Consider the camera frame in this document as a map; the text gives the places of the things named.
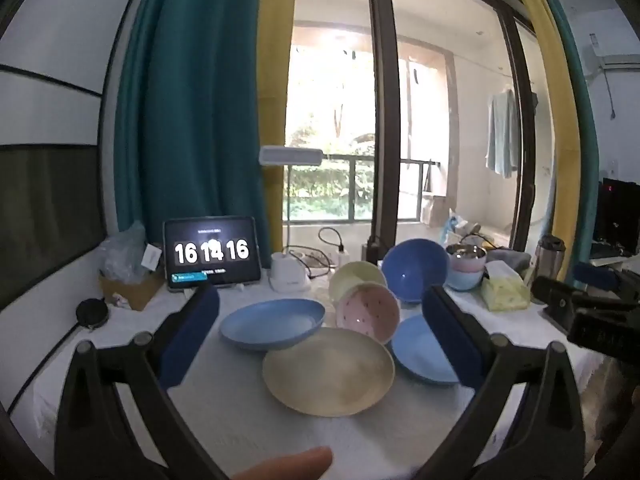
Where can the light blue bowl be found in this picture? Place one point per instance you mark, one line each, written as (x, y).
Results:
(462, 280)

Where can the dark window frame post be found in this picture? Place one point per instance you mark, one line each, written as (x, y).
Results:
(382, 110)
(520, 135)

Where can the yellow tissue pack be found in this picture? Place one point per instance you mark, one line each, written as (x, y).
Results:
(505, 292)

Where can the pink strawberry print bowl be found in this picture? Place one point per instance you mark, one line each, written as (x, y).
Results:
(365, 310)

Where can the grey folded cloth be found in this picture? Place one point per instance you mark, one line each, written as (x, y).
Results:
(515, 257)

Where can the white desk lamp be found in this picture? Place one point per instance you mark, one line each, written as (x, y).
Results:
(290, 156)

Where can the clear plastic bag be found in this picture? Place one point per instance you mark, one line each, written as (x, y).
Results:
(120, 255)

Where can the blue plate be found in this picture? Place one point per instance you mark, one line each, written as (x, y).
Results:
(270, 322)
(415, 350)

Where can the pale yellow-green bowl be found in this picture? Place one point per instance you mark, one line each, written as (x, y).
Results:
(352, 275)

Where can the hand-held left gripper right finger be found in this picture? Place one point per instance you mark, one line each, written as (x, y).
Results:
(450, 335)

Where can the steel thermos bottle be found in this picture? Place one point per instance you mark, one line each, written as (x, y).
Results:
(547, 260)

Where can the tablet showing clock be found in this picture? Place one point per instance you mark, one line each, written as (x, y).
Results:
(210, 250)

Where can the small white box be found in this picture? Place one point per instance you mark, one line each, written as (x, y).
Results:
(151, 257)

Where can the blue snack packet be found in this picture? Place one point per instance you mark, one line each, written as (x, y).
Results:
(452, 225)

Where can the large blue bowl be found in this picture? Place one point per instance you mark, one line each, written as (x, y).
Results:
(412, 267)

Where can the person's left hand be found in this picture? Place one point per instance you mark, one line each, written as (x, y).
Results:
(295, 465)

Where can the balcony cardboard box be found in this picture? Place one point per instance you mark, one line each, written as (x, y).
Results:
(435, 210)

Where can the teal curtain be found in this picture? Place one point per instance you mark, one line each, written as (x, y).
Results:
(190, 110)
(582, 135)

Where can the beige plate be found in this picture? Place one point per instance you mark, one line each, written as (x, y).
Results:
(325, 375)

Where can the white charger plug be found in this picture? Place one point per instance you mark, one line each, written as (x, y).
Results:
(342, 256)

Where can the white air conditioner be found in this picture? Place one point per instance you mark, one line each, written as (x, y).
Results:
(620, 55)

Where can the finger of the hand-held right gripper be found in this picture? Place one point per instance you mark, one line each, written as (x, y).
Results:
(560, 302)
(595, 275)

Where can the black computer monitor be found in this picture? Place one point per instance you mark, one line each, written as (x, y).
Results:
(617, 215)

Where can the black round puck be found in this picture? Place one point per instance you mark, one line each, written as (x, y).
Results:
(92, 312)

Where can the hanging light blue shirt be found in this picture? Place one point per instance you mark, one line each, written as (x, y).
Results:
(502, 135)

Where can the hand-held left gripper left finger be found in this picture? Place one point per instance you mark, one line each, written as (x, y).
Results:
(192, 330)

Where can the yellow curtain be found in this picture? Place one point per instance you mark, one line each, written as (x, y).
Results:
(565, 160)
(275, 85)

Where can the pink steel-lined bowl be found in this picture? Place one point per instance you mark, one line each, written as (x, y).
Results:
(467, 262)

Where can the white textured tablecloth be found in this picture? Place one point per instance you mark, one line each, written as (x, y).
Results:
(240, 410)

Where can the balcony railing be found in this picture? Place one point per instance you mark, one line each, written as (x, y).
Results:
(350, 159)

